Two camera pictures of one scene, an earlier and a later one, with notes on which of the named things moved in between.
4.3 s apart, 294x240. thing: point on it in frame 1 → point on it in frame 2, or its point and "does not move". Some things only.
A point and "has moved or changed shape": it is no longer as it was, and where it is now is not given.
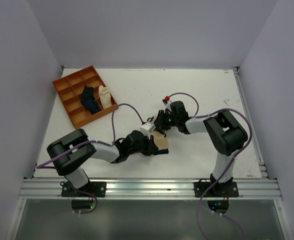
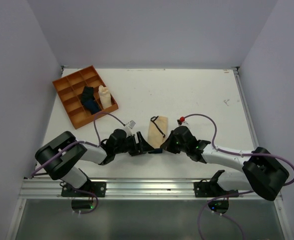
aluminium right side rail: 259,148 does not move
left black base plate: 98,189 does not move
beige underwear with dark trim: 161,143 has moved or changed shape
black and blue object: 87,94 does not move
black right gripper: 159,122 → 167,145
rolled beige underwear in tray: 105,96 does not move
